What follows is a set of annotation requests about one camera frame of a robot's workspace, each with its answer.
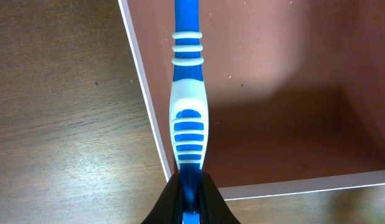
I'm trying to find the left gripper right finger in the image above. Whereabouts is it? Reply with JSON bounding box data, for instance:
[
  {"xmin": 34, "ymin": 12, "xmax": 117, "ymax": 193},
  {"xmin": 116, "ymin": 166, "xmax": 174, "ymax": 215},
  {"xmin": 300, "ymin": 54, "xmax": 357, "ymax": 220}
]
[{"xmin": 199, "ymin": 173, "xmax": 240, "ymax": 224}]

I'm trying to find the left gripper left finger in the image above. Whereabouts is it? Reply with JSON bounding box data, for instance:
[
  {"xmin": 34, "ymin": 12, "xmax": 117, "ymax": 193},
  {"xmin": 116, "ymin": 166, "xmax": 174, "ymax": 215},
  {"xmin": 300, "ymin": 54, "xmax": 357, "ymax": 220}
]
[{"xmin": 141, "ymin": 174, "xmax": 183, "ymax": 224}]

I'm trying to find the white cardboard box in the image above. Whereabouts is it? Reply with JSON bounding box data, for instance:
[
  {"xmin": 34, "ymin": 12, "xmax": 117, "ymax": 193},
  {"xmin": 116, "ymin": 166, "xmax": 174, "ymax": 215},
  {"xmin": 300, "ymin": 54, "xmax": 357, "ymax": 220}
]
[{"xmin": 117, "ymin": 0, "xmax": 385, "ymax": 202}]

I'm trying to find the blue white toothbrush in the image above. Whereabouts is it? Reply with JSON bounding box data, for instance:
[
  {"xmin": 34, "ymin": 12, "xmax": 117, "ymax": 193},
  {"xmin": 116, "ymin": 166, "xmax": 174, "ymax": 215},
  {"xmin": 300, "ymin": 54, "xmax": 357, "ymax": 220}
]
[{"xmin": 169, "ymin": 0, "xmax": 209, "ymax": 224}]

